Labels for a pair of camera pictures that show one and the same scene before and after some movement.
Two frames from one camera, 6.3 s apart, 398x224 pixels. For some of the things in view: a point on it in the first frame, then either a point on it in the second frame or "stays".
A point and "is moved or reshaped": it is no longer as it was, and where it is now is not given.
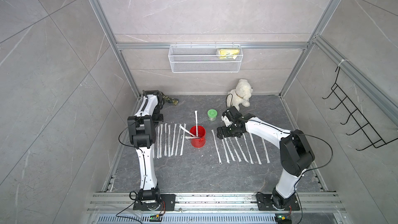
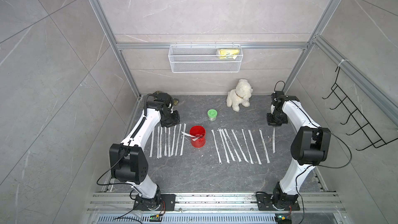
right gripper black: x=225 y=134 -> x=270 y=122
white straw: x=247 y=149 stays
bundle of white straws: x=193 y=136 is moved or reshaped
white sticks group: x=238 y=158 stays
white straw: x=183 y=139 stays
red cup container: x=198 y=142 stays
